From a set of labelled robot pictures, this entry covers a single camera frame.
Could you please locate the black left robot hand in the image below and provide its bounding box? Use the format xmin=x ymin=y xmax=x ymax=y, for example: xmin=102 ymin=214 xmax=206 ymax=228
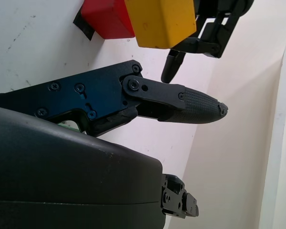
xmin=161 ymin=0 xmax=254 ymax=84

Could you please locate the red block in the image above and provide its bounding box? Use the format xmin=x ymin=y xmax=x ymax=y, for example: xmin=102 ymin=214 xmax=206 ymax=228
xmin=80 ymin=0 xmax=136 ymax=40

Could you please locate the yellow block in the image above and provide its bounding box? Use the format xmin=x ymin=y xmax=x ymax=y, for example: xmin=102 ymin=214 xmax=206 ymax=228
xmin=124 ymin=0 xmax=197 ymax=49

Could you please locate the black tape strip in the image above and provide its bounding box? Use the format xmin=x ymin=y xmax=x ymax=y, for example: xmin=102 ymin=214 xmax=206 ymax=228
xmin=72 ymin=10 xmax=95 ymax=41

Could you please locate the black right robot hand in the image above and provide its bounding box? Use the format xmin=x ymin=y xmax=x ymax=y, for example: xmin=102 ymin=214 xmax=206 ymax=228
xmin=0 ymin=60 xmax=229 ymax=229

